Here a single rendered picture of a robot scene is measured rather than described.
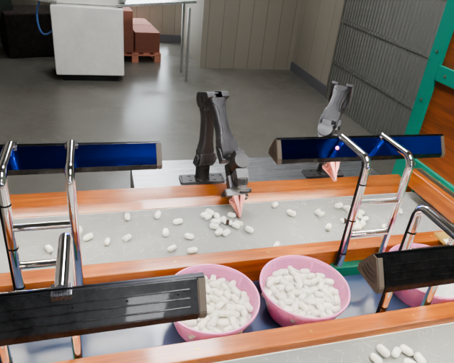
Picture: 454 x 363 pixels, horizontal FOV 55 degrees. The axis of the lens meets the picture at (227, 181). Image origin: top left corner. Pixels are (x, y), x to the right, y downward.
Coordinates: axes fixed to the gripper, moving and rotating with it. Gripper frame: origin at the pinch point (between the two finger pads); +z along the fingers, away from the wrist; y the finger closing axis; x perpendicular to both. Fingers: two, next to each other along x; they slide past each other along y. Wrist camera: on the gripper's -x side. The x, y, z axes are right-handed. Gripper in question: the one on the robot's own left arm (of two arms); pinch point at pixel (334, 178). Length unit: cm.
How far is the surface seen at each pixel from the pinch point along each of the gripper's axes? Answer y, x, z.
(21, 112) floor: -155, 254, -167
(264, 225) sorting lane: -30.9, 1.9, 15.6
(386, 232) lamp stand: 2.0, -20.5, 26.4
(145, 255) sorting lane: -75, -5, 23
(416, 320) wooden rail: -5, -34, 53
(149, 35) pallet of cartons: -15, 348, -332
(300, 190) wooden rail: -9.5, 11.8, 0.1
